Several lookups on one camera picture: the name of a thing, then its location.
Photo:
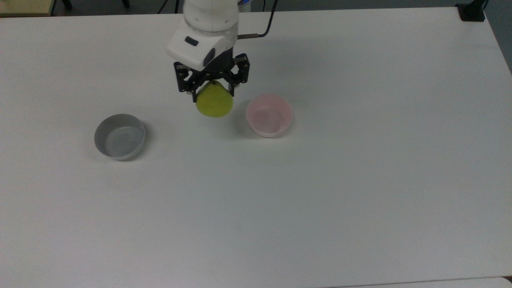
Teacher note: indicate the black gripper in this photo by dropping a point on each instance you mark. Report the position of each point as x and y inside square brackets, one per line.
[220, 66]

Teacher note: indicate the black table clamp mount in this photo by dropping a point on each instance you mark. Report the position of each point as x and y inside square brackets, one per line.
[472, 12]

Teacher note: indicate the black furniture leg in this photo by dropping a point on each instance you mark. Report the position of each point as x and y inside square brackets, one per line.
[125, 3]
[67, 4]

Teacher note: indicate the pink plastic bowl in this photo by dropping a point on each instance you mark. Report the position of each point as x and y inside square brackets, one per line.
[268, 116]

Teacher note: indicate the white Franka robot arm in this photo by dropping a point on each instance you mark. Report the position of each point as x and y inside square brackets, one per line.
[206, 32]

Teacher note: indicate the grey plastic bowl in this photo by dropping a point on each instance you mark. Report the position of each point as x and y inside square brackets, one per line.
[119, 138]

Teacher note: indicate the yellowish wooden board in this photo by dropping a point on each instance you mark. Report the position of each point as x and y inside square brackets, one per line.
[24, 7]

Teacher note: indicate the green pear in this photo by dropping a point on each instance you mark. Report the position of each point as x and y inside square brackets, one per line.
[215, 102]

